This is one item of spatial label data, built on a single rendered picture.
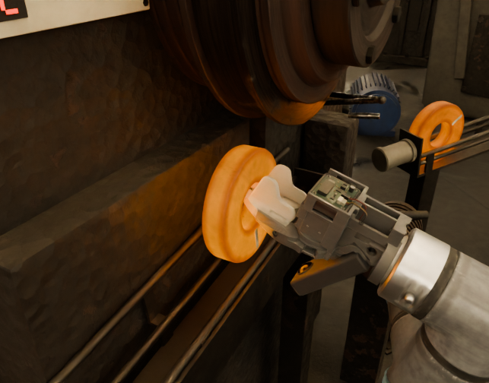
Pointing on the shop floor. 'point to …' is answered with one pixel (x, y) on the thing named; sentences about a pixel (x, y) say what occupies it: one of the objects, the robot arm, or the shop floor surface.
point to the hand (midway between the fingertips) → (244, 191)
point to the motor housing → (369, 324)
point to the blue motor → (389, 120)
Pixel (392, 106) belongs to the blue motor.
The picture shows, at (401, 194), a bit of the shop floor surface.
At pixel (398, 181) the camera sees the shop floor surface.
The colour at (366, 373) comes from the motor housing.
